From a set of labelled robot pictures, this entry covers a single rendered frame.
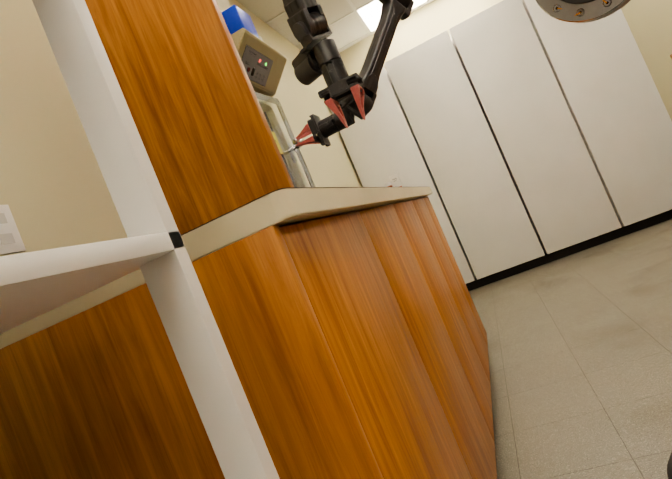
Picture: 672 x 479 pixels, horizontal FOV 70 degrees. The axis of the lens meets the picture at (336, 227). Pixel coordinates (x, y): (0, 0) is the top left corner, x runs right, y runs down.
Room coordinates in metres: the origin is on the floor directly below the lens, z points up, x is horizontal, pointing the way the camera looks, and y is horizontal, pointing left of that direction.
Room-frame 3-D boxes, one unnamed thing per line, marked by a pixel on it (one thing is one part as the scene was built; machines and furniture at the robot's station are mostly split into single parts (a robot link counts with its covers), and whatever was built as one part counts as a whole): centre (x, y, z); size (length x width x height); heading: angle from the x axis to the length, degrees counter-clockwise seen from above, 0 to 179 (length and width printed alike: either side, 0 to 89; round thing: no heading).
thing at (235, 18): (1.41, 0.05, 1.56); 0.10 x 0.10 x 0.09; 73
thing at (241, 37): (1.49, 0.03, 1.46); 0.32 x 0.11 x 0.10; 163
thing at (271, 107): (1.50, 0.07, 1.19); 0.30 x 0.01 x 0.40; 159
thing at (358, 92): (1.12, -0.15, 1.14); 0.07 x 0.07 x 0.09; 73
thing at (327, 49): (1.13, -0.14, 1.27); 0.07 x 0.06 x 0.07; 43
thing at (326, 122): (1.50, -0.10, 1.20); 0.07 x 0.07 x 0.10; 72
